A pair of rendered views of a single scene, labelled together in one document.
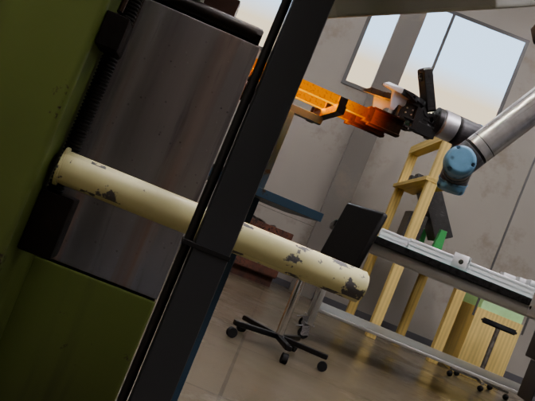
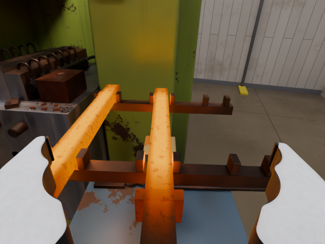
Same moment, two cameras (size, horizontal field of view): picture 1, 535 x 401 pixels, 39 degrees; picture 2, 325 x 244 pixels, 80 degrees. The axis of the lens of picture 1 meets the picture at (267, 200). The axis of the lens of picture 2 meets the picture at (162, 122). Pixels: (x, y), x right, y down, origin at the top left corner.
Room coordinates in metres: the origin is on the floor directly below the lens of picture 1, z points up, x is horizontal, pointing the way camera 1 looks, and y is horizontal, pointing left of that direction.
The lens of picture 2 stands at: (1.91, -0.24, 1.15)
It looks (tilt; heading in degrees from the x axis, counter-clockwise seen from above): 30 degrees down; 100
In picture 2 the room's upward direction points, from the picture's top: 2 degrees clockwise
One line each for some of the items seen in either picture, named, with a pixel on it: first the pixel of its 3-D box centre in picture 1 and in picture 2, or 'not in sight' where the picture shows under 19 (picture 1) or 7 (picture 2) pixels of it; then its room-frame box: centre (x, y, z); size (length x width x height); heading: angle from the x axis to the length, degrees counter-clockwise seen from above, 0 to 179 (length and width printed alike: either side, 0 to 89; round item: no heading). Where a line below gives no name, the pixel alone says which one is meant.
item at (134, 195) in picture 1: (216, 228); not in sight; (1.01, 0.05, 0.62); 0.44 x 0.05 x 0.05; 97
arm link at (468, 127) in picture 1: (470, 138); not in sight; (1.94, -0.43, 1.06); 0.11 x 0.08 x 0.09; 101
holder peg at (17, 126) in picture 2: not in sight; (18, 129); (1.46, 0.11, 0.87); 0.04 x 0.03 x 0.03; 97
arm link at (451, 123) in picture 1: (444, 125); not in sight; (1.93, -0.35, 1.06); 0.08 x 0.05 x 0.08; 11
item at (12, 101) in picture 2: not in sight; (12, 103); (1.42, 0.16, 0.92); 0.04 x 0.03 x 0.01; 129
